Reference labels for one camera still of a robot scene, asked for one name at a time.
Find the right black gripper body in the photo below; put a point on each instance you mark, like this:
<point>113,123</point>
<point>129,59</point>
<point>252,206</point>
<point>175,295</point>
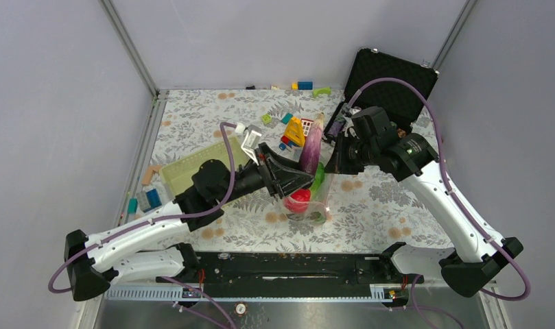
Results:
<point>368,149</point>

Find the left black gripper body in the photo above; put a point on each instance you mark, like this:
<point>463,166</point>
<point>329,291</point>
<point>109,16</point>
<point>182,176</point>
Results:
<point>256,175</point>

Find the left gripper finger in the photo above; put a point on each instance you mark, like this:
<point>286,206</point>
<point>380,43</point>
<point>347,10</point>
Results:
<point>271,162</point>
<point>285,183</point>

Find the purple toy eggplant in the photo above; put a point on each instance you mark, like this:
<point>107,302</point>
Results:
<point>310,154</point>

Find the green toy leaf vegetable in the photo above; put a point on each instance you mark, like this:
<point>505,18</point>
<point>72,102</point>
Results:
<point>318,178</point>

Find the red toy apple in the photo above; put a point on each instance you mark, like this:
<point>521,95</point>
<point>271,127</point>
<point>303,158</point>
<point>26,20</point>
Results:
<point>298,201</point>

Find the clear pink dotted zip bag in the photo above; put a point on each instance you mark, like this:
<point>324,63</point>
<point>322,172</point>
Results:
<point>318,209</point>

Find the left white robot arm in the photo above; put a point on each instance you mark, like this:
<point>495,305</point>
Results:
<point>95,262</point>

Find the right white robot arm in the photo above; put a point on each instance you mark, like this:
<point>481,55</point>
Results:
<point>479,252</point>

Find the pale green plastic basket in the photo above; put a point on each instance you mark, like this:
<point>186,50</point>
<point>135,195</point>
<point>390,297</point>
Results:
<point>177,175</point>

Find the yellow toy block sailboat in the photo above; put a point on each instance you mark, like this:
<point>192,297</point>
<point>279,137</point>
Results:
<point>293,135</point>

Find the floral table mat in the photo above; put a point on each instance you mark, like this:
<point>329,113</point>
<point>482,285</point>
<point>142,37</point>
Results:
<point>367,212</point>

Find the black poker chip case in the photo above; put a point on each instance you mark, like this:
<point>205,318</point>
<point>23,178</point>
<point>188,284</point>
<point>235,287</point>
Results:
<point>402,106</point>

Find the red white window block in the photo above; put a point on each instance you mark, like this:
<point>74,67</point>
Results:
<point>306,124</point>

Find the teal toy block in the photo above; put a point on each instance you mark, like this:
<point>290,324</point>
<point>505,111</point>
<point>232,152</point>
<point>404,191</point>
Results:
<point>286,119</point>

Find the blue grey block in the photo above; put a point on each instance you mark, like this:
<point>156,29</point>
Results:
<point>148,200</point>

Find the small green toy block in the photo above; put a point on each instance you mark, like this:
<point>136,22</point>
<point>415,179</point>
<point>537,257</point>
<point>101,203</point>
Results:
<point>266,119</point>

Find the tan wooden block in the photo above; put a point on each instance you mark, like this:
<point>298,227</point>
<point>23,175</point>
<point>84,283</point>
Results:
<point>149,173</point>

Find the green arch block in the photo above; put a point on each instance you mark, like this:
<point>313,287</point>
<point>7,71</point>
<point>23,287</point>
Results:
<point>321,91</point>

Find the blue yellow brick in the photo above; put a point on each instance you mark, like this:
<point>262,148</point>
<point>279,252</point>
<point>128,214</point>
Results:
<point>302,85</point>

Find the teal block at rail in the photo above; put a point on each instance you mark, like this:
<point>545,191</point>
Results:
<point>132,206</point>

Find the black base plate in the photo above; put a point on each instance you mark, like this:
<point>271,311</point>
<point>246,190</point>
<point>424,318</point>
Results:
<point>273,277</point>

